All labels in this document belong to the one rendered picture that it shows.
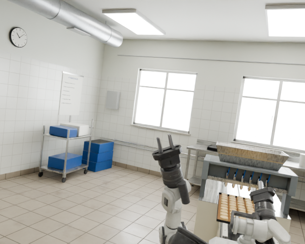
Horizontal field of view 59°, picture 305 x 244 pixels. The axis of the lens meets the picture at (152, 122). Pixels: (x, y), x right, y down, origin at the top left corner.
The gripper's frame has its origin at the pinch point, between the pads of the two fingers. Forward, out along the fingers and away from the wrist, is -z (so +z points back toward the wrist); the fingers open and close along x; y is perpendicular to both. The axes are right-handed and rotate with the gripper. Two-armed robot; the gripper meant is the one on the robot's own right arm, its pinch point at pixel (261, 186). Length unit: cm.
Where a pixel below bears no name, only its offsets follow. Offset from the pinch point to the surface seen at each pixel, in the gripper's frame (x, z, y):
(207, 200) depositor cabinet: 71, -40, 52
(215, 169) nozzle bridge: 56, -61, 42
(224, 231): 34.1, 8.8, 18.6
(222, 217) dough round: 39.6, -5.1, 25.8
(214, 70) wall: 127, -400, 139
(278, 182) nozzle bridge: 19, -54, 74
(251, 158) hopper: 27, -65, 49
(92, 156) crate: 393, -252, 85
